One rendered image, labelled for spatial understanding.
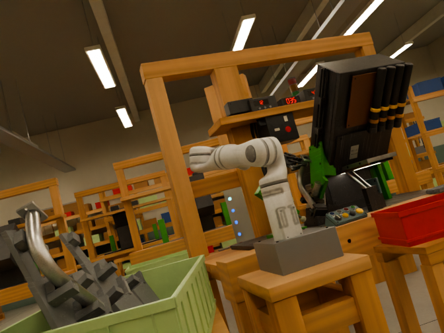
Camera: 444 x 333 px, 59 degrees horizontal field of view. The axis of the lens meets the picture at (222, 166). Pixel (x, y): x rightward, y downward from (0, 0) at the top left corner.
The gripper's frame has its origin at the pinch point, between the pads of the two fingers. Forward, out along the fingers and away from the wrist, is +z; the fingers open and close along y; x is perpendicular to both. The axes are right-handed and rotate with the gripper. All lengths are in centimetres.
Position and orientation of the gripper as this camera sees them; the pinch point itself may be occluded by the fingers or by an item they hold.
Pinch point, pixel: (302, 162)
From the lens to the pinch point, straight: 201.9
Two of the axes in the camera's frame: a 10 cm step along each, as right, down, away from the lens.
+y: -2.0, -5.9, 7.8
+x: -2.0, 8.1, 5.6
